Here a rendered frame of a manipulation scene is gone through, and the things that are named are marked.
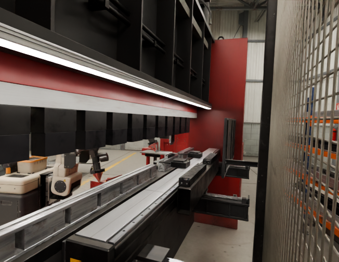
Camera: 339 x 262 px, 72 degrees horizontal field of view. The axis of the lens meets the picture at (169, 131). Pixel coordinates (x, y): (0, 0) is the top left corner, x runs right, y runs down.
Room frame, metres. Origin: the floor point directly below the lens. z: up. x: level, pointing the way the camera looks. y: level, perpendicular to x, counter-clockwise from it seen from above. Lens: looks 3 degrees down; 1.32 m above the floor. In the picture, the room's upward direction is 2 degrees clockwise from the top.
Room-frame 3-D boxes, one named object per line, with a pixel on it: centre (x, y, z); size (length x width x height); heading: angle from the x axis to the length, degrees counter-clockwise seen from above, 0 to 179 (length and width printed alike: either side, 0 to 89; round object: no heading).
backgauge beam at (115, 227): (1.67, -0.17, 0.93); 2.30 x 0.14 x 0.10; 161
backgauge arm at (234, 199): (1.45, -0.19, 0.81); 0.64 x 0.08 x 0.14; 71
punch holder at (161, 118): (1.79, 0.10, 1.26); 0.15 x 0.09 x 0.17; 161
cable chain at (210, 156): (1.82, -0.33, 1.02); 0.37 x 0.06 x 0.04; 161
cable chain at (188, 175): (1.29, -0.15, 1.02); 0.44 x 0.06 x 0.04; 161
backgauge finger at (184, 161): (1.65, -0.02, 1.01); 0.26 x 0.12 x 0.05; 71
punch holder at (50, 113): (0.85, 0.43, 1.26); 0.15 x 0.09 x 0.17; 161
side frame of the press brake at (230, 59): (3.01, -0.51, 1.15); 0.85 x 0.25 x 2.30; 71
